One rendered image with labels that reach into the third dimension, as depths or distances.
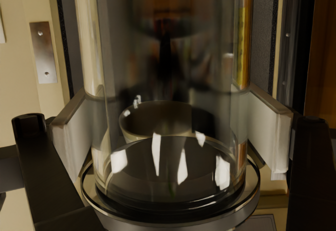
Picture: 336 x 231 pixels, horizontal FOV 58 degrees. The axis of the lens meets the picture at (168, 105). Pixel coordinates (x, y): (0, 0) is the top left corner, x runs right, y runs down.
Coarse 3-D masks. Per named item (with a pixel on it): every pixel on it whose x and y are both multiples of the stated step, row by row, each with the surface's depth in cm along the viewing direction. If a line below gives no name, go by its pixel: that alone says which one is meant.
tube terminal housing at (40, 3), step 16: (32, 0) 34; (48, 0) 34; (32, 16) 34; (48, 16) 34; (32, 48) 35; (64, 64) 39; (64, 80) 39; (48, 96) 37; (64, 96) 40; (272, 96) 38; (48, 112) 37; (256, 160) 43; (80, 176) 41; (80, 192) 41; (272, 192) 42
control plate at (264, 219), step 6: (252, 216) 39; (258, 216) 39; (264, 216) 39; (270, 216) 39; (246, 222) 39; (252, 222) 39; (258, 222) 39; (264, 222) 39; (270, 222) 39; (240, 228) 39; (246, 228) 39; (252, 228) 39; (258, 228) 39; (264, 228) 39; (270, 228) 39
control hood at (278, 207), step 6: (264, 198) 42; (270, 198) 42; (276, 198) 42; (282, 198) 42; (258, 204) 41; (264, 204) 40; (270, 204) 40; (276, 204) 40; (282, 204) 40; (258, 210) 40; (264, 210) 40; (270, 210) 40; (276, 210) 40; (282, 210) 40; (276, 216) 40; (282, 216) 40; (276, 222) 39; (282, 222) 39; (276, 228) 39; (282, 228) 39
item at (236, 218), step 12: (84, 204) 16; (252, 204) 16; (228, 216) 14; (240, 216) 15; (108, 228) 15; (120, 228) 14; (132, 228) 14; (144, 228) 14; (156, 228) 14; (168, 228) 14; (180, 228) 14; (192, 228) 14; (204, 228) 14; (216, 228) 14; (228, 228) 15
